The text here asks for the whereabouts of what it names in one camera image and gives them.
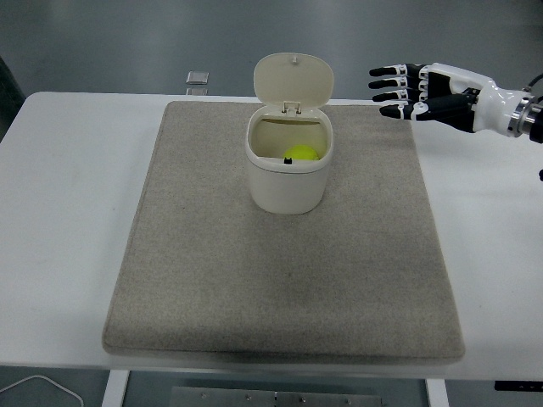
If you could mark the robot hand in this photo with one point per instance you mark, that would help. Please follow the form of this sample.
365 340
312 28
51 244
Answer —
449 104

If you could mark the yellow tennis ball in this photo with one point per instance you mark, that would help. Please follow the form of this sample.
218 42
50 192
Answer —
302 153

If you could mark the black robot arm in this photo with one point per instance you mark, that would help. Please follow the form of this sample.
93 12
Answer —
532 120

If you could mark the cream bin with flip lid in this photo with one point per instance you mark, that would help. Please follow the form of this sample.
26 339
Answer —
288 186

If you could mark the silver floor socket plate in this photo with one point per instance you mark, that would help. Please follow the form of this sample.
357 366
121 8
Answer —
198 77
197 90

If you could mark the beige felt mat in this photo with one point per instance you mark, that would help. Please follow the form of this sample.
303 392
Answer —
254 288

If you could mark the black table control panel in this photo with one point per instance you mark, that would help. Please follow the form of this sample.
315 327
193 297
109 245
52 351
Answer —
517 386

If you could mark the white table leg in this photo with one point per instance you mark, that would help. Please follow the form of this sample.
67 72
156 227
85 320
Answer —
115 390
437 394

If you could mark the grey metal plate with screws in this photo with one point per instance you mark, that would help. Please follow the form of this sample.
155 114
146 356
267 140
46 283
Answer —
220 398

